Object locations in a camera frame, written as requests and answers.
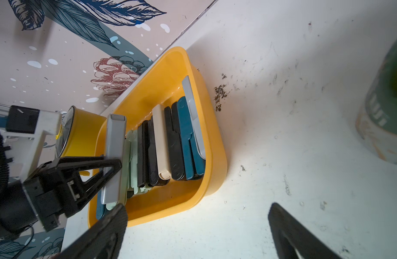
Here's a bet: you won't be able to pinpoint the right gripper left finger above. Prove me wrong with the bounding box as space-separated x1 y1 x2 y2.
55 204 128 259

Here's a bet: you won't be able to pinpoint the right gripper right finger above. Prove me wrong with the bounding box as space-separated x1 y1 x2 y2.
268 203 340 259

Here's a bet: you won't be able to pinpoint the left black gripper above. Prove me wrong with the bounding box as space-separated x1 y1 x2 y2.
23 156 122 232

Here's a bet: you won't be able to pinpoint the mint green pliers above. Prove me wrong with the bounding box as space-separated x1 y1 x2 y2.
119 130 134 205

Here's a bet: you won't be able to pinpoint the black pliers pair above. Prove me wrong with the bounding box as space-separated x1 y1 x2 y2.
138 120 150 188

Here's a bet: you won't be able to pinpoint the beige pruning pliers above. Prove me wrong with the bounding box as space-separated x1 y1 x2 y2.
152 104 172 180

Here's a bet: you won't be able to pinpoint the dark teal pliers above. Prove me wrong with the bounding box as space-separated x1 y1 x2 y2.
177 97 206 180
96 192 105 220

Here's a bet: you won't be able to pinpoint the grey pruning pliers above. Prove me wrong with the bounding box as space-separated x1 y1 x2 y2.
182 76 206 160
100 114 127 205

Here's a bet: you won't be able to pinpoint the dark teal pliers bottom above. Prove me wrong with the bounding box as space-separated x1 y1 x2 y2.
96 192 105 220

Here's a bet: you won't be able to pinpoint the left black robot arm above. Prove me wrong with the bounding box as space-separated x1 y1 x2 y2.
0 134 122 239

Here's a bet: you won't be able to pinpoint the yellow pot with dark lid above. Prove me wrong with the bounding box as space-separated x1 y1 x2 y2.
55 106 106 158

